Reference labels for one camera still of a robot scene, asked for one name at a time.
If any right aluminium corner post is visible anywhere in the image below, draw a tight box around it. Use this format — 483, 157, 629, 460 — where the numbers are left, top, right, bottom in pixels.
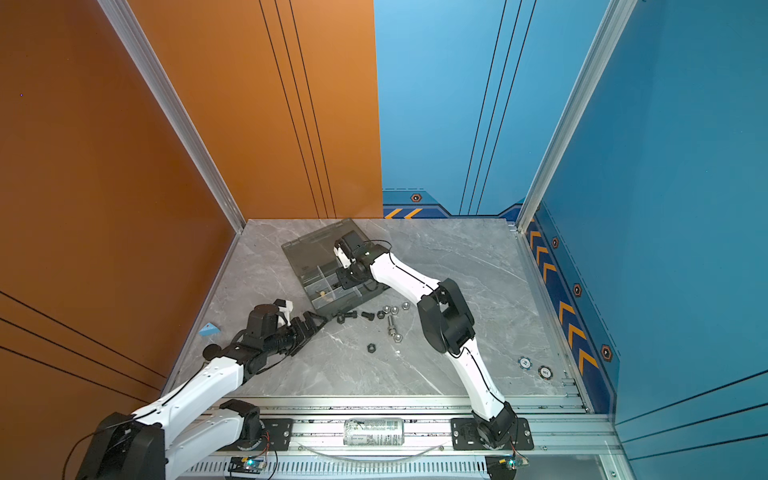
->
516, 0, 638, 234

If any grey plastic organizer box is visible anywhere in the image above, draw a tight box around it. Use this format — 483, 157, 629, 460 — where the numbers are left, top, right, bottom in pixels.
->
281, 219, 389, 318

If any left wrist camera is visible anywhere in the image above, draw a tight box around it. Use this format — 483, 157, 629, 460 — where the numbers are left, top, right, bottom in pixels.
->
273, 299, 294, 325

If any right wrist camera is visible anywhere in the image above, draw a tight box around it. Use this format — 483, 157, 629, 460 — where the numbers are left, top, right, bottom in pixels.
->
333, 242, 354, 269

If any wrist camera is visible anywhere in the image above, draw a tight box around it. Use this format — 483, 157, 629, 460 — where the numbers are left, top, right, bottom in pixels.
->
333, 242, 354, 269
273, 299, 294, 325

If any blue triangular wedge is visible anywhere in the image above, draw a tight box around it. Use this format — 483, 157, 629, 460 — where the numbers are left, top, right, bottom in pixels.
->
198, 322, 220, 337

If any left circuit board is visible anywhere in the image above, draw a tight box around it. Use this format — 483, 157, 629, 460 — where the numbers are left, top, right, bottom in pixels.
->
226, 456, 268, 477

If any circuit board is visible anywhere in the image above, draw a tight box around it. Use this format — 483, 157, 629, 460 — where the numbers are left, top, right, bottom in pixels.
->
226, 456, 268, 477
484, 455, 529, 480

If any aluminium corner post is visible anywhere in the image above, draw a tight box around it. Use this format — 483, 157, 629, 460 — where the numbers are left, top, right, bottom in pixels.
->
98, 0, 246, 235
516, 0, 638, 234

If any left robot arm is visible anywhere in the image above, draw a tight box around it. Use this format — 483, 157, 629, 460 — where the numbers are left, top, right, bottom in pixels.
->
76, 299, 329, 479

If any silver hex bolt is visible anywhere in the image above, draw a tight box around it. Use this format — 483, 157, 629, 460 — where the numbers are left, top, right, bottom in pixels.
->
387, 315, 403, 343

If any black round marker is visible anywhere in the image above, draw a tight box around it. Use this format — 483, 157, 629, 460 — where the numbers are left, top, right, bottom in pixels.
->
538, 365, 554, 380

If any left aluminium corner post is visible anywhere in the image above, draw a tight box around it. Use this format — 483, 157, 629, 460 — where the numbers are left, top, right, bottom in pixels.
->
98, 0, 246, 235

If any right circuit board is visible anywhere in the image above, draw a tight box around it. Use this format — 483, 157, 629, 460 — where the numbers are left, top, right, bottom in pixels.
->
484, 455, 529, 480

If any black round cap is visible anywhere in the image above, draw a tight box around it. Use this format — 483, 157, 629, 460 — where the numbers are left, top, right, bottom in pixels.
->
202, 344, 221, 362

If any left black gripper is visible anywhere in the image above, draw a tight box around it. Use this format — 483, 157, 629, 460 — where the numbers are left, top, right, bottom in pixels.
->
265, 311, 328, 359

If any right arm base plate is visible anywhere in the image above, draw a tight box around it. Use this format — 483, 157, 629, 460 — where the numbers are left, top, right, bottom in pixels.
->
450, 417, 535, 451

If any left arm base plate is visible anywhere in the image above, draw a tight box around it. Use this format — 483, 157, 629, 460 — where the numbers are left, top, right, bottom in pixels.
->
234, 418, 294, 452

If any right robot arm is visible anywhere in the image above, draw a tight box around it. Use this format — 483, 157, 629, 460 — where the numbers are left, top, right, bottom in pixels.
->
333, 231, 517, 449

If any aluminium front rail frame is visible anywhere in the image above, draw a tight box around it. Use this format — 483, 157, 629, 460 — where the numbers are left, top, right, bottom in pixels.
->
107, 394, 637, 480

